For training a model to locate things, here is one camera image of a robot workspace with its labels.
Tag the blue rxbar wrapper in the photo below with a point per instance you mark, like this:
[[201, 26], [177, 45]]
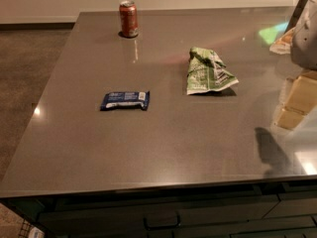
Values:
[[128, 99]]

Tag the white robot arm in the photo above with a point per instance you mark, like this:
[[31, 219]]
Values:
[[299, 96]]

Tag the green crumpled chip bag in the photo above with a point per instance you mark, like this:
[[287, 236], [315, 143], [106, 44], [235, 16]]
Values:
[[207, 72]]

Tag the red soda can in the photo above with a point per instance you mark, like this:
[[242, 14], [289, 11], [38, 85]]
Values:
[[129, 19]]

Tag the dark cabinet drawers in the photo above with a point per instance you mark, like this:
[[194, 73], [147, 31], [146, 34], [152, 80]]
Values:
[[247, 210]]

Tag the black drawer handle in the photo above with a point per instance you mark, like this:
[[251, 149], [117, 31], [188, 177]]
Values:
[[160, 221]]

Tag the black wire basket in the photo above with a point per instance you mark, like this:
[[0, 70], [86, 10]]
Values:
[[27, 230]]

